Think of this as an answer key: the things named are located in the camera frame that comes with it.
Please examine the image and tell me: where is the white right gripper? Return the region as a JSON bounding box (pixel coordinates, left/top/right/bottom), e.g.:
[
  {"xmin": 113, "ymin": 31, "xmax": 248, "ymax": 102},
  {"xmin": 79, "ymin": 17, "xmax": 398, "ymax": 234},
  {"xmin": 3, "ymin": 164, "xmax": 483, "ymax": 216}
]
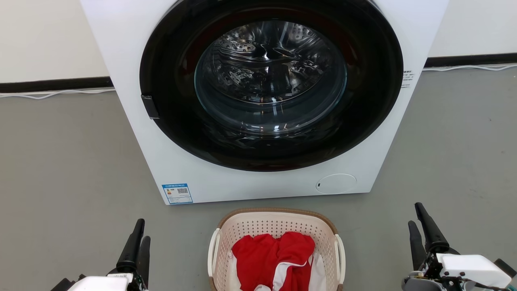
[{"xmin": 402, "ymin": 202, "xmax": 517, "ymax": 291}]

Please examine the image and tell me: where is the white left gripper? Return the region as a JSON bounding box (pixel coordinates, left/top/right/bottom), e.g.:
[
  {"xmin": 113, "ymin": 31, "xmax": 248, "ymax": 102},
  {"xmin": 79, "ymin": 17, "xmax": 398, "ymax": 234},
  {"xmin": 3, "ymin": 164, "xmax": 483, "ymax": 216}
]
[{"xmin": 50, "ymin": 219, "xmax": 151, "ymax": 291}]

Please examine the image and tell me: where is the beige perforated laundry basket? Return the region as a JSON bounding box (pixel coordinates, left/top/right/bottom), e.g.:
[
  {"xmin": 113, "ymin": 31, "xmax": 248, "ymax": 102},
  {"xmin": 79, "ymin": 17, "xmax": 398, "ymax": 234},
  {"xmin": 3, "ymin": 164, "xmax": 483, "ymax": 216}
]
[{"xmin": 207, "ymin": 208, "xmax": 346, "ymax": 291}]

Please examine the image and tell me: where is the blue energy label sticker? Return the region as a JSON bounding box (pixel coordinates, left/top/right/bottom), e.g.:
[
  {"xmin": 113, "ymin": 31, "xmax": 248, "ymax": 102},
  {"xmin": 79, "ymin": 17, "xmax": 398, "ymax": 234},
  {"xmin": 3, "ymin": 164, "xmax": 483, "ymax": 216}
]
[{"xmin": 162, "ymin": 183, "xmax": 193, "ymax": 205}]

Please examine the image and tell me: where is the round white filter cover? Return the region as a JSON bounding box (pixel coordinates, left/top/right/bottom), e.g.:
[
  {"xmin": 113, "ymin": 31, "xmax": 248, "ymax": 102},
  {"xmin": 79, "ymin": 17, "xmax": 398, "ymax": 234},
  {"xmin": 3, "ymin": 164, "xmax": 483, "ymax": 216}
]
[{"xmin": 315, "ymin": 173, "xmax": 357, "ymax": 195}]

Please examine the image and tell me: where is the red garment with white stripes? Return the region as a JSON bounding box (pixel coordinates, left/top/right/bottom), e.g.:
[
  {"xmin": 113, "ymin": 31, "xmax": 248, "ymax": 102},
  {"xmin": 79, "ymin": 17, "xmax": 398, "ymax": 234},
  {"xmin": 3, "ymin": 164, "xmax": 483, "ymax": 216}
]
[{"xmin": 231, "ymin": 231, "xmax": 316, "ymax": 291}]

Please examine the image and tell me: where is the black round washer door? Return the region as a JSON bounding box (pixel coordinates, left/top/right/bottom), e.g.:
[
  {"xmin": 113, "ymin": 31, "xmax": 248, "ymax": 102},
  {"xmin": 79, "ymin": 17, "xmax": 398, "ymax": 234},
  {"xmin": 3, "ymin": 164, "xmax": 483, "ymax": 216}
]
[{"xmin": 139, "ymin": 0, "xmax": 404, "ymax": 172}]

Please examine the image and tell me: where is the white front-load washing machine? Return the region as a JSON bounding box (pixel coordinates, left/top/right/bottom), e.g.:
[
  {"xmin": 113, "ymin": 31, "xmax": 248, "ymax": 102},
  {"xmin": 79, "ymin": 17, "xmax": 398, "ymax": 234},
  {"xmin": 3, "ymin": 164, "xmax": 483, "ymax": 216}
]
[{"xmin": 80, "ymin": 0, "xmax": 450, "ymax": 205}]

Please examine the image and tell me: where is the black door handle latch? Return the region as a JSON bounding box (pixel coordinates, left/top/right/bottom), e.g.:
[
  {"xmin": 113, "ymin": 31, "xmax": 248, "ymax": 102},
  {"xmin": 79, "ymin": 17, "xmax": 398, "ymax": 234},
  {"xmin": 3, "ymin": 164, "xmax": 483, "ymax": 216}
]
[{"xmin": 141, "ymin": 95, "xmax": 160, "ymax": 120}]

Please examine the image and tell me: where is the thin white floor cable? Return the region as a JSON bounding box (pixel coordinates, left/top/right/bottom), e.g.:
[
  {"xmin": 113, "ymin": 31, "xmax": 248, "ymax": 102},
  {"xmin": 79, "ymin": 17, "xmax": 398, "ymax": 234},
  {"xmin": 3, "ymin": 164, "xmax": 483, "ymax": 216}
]
[
  {"xmin": 0, "ymin": 88, "xmax": 116, "ymax": 100},
  {"xmin": 422, "ymin": 63, "xmax": 517, "ymax": 72}
]

